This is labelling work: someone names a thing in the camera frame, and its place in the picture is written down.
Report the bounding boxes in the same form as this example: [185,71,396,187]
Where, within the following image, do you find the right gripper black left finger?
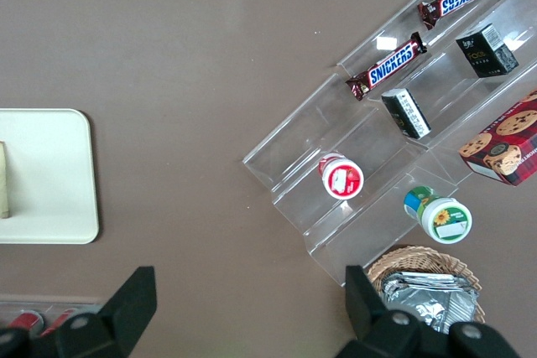
[29,265,158,358]

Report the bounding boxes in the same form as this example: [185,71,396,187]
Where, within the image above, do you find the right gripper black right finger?
[335,264,448,358]

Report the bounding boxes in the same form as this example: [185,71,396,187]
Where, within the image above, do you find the triangle sandwich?
[0,140,11,220]

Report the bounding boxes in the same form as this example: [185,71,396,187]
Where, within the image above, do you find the light wicker basket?
[366,244,487,325]

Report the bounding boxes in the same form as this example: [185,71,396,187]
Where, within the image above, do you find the cream plastic tray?
[0,107,100,245]

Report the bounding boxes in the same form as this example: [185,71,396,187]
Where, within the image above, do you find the red cola bottle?
[7,309,45,334]
[40,307,81,336]

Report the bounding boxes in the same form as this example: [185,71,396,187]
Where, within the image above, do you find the silver foil wrapped pack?
[380,271,481,335]

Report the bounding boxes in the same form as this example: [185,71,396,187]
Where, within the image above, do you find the clear acrylic bottle rack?
[0,293,105,336]

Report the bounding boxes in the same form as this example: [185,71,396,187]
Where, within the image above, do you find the green lid sunflower cup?
[403,185,473,245]

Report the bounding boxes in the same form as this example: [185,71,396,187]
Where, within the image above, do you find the red lid strawberry cup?
[317,153,365,200]

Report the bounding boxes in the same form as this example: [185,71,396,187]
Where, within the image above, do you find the clear acrylic stepped stand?
[335,0,537,188]
[242,72,461,288]

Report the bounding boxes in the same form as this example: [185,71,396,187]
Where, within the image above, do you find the small black carton box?
[380,87,432,141]
[455,23,519,79]

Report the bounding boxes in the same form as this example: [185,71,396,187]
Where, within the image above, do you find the red chocolate chip cookie box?
[457,88,537,187]

